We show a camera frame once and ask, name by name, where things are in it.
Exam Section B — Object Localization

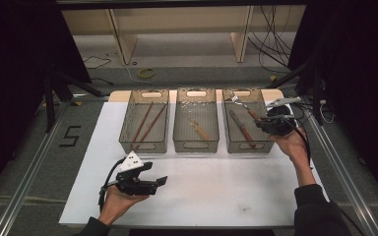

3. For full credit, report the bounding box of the person's right hand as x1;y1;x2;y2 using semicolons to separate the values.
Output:
268;126;310;163

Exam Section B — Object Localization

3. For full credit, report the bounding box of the thin black floor cable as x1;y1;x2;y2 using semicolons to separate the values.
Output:
81;55;113;71

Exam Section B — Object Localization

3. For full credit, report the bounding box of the person's left hand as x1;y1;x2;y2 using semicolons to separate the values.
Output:
97;185;151;228

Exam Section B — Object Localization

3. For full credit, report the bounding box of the fork with wooden handle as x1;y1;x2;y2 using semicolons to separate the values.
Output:
229;92;262;122

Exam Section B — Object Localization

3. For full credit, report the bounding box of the right hand-held gripper black cable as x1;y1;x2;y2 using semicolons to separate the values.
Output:
283;114;314;170

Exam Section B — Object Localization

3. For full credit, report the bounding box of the knife with wooden handle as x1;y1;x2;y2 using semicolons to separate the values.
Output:
227;109;258;148

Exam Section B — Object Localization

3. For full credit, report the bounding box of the brown wooden chopstick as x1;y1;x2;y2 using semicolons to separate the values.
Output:
131;101;155;145
133;103;167;151

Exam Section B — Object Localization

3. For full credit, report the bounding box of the smoky clear plastic basket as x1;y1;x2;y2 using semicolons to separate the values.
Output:
118;88;170;154
221;88;278;154
172;88;221;154

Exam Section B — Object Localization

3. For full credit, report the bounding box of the light wooden desk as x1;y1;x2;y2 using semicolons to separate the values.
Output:
60;4;307;66

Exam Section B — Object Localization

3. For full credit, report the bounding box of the yellow tape roll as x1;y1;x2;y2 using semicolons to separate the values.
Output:
137;67;157;80

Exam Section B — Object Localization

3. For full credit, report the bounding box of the white table sheet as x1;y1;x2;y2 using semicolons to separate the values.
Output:
58;88;332;230

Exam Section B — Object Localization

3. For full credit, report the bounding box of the black curtain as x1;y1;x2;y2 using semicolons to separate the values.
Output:
0;0;93;206
287;0;378;210

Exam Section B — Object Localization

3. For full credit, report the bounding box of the hand-held gripper black cable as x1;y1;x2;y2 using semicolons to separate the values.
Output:
97;157;126;211
283;114;314;170

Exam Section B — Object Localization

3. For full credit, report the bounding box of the bundle of black floor cables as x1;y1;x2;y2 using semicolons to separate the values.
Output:
246;4;293;76

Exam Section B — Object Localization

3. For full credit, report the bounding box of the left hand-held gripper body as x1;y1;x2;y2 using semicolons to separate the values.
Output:
114;150;159;198

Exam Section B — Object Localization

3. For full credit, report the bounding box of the aluminium floor rail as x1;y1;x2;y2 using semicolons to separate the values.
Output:
303;104;378;236
0;92;111;236

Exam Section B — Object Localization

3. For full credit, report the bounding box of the clear spoon with wooden handle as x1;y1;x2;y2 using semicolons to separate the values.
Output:
187;117;212;142

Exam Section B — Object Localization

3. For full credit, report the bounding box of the black metal stand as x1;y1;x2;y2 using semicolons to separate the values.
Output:
43;69;105;133
265;58;327;127

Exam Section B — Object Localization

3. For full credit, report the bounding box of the left hand-held gripper black cable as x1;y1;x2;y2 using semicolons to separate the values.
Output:
97;157;126;211

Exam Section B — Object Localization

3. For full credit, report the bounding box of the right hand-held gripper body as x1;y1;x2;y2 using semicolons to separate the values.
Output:
261;95;303;137

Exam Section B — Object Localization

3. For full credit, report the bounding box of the white floor cable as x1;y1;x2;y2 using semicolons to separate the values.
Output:
121;61;178;89

